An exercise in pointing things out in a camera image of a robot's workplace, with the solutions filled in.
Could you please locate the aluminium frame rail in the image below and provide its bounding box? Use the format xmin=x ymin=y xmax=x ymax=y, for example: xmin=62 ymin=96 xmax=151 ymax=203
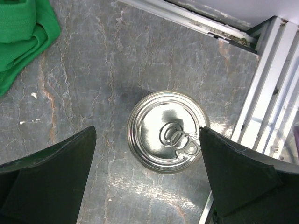
xmin=128 ymin=0 xmax=299 ymax=224

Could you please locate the green cloth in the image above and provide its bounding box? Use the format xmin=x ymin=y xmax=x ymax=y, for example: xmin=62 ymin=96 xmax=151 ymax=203
xmin=0 ymin=0 xmax=61 ymax=95

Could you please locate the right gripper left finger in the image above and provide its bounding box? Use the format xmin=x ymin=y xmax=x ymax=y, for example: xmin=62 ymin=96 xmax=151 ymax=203
xmin=0 ymin=126 xmax=96 ymax=224

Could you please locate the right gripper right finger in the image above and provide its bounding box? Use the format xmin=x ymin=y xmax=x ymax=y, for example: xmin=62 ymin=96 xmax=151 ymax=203
xmin=199 ymin=127 xmax=299 ymax=224

